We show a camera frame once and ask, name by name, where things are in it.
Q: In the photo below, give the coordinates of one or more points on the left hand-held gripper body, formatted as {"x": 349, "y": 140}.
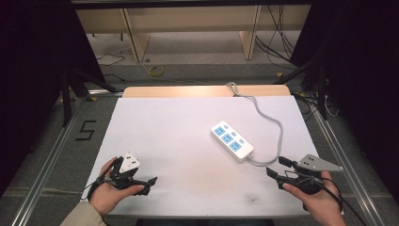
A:
{"x": 129, "y": 163}

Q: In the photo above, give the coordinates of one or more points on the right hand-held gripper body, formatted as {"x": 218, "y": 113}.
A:
{"x": 315, "y": 164}

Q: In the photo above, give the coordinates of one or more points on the person's left hand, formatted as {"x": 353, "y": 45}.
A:
{"x": 108, "y": 194}

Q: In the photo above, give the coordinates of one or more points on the person's right hand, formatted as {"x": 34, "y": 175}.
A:
{"x": 316, "y": 202}

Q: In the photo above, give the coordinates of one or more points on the white table mat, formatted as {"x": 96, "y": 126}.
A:
{"x": 175, "y": 150}

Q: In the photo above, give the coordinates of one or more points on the white power strip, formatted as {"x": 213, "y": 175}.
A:
{"x": 231, "y": 141}

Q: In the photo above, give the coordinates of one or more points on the black tripod stand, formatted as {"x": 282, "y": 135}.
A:
{"x": 316, "y": 81}
{"x": 70, "y": 91}

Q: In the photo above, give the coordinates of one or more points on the black curtain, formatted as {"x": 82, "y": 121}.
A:
{"x": 31, "y": 78}
{"x": 360, "y": 78}

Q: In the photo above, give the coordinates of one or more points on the aluminium rail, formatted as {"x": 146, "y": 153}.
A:
{"x": 348, "y": 163}
{"x": 47, "y": 163}

